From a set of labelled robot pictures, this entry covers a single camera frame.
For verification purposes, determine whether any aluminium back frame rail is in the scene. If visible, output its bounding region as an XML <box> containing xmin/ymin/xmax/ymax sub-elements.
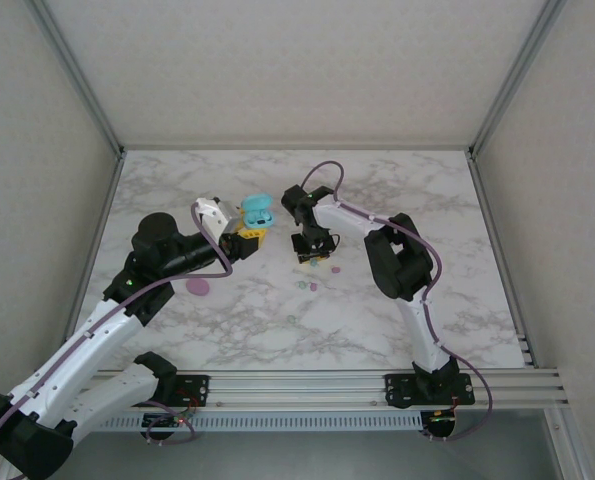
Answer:
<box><xmin>121</xmin><ymin>143</ymin><xmax>473</xmax><ymax>152</ymax></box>

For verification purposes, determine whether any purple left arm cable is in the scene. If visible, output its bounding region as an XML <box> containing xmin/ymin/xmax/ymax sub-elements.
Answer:
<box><xmin>0</xmin><ymin>199</ymin><xmax>236</xmax><ymax>474</ymax></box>

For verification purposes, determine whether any aluminium frame post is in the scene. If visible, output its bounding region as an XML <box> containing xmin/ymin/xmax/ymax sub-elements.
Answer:
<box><xmin>23</xmin><ymin>0</ymin><xmax>127</xmax><ymax>157</ymax></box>
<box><xmin>468</xmin><ymin>0</ymin><xmax>572</xmax><ymax>157</ymax></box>

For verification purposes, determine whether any grey slotted cable duct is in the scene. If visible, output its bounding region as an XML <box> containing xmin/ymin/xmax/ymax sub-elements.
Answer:
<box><xmin>96</xmin><ymin>410</ymin><xmax>426</xmax><ymax>432</ymax></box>

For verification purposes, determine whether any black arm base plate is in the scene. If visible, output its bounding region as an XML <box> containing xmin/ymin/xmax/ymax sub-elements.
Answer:
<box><xmin>384</xmin><ymin>372</ymin><xmax>477</xmax><ymax>408</ymax></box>
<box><xmin>169</xmin><ymin>373</ymin><xmax>211</xmax><ymax>408</ymax></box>

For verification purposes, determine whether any small circuit board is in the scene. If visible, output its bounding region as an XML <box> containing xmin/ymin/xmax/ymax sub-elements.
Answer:
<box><xmin>420</xmin><ymin>408</ymin><xmax>459</xmax><ymax>437</ymax></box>
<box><xmin>140</xmin><ymin>412</ymin><xmax>191</xmax><ymax>432</ymax></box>

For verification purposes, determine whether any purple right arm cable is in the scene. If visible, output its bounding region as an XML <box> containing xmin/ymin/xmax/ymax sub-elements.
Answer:
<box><xmin>300</xmin><ymin>159</ymin><xmax>494</xmax><ymax>444</ymax></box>

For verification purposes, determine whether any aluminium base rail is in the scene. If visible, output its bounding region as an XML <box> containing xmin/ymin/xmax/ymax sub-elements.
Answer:
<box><xmin>31</xmin><ymin>368</ymin><xmax>571</xmax><ymax>412</ymax></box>

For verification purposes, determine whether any aluminium side frame rail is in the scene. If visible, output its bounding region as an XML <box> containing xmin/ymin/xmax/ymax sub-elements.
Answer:
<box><xmin>468</xmin><ymin>149</ymin><xmax>595</xmax><ymax>480</ymax></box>
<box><xmin>0</xmin><ymin>149</ymin><xmax>128</xmax><ymax>480</ymax></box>

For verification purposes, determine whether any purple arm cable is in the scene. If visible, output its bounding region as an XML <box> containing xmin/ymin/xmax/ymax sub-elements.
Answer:
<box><xmin>300</xmin><ymin>159</ymin><xmax>494</xmax><ymax>444</ymax></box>
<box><xmin>0</xmin><ymin>199</ymin><xmax>236</xmax><ymax>474</ymax></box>

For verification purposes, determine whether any blue earbud charging case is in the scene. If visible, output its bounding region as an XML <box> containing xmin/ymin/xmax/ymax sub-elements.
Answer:
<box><xmin>239</xmin><ymin>193</ymin><xmax>277</xmax><ymax>231</ymax></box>

